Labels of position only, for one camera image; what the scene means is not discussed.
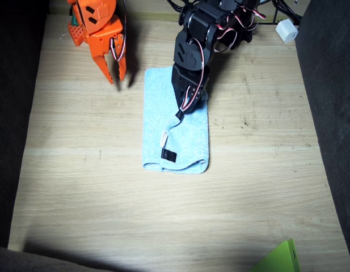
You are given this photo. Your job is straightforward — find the lime green wedge box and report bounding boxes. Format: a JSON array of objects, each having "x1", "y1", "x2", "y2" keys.
[{"x1": 250, "y1": 239, "x2": 301, "y2": 272}]

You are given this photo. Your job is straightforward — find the orange arm servo wire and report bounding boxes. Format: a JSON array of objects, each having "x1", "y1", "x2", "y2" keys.
[{"x1": 111, "y1": 0, "x2": 128, "y2": 62}]

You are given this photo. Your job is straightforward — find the white power adapter cube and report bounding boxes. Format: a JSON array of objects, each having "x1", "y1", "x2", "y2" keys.
[{"x1": 275, "y1": 19, "x2": 300, "y2": 44}]

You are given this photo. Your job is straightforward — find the black cable bundle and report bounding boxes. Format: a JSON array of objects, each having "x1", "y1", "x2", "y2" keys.
[{"x1": 166, "y1": 0, "x2": 192, "y2": 14}]

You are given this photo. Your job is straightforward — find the light blue towel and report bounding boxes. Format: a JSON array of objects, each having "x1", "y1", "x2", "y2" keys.
[{"x1": 142, "y1": 65, "x2": 211, "y2": 175}]

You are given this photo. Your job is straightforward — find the black adapter cable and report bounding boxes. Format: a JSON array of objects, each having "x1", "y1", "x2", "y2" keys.
[{"x1": 271, "y1": 0, "x2": 302, "y2": 26}]

